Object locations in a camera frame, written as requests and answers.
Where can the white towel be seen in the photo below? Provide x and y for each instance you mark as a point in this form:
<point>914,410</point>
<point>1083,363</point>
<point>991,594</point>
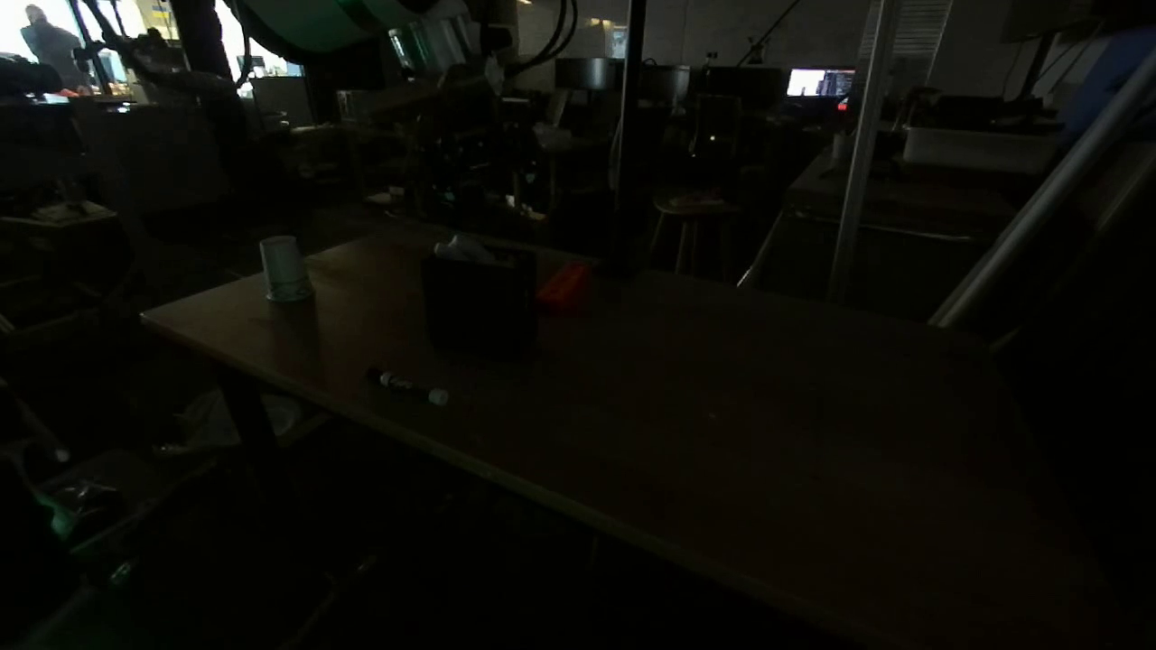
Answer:
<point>463,252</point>

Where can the round stool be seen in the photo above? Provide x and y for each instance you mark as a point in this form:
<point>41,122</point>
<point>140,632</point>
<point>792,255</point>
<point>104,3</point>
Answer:
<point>690,223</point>

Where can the black basket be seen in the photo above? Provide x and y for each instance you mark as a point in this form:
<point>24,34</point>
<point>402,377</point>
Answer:
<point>479,304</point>

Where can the dark vertical pole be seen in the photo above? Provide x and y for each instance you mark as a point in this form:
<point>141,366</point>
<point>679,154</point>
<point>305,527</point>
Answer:
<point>627,130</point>

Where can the slanted grey metal bar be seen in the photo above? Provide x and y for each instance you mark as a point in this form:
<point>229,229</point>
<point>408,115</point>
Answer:
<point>1050,200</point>

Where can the red block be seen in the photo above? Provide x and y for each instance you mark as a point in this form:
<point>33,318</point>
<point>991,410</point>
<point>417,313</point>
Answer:
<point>565,288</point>

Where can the black marker with white label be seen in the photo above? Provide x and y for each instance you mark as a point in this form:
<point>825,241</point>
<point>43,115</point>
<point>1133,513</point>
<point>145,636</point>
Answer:
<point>408,387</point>

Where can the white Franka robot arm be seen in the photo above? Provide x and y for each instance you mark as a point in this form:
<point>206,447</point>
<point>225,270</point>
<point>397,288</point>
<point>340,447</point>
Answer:
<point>347,29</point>

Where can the lit computer monitor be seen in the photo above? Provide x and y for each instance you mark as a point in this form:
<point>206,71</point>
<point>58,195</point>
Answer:
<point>821,80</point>

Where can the grey metal pole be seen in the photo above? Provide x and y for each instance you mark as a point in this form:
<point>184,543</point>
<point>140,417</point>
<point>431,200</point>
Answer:
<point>862,147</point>

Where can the white paper cup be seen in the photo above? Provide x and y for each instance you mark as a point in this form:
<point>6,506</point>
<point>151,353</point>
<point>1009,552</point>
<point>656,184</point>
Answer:
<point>284,270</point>

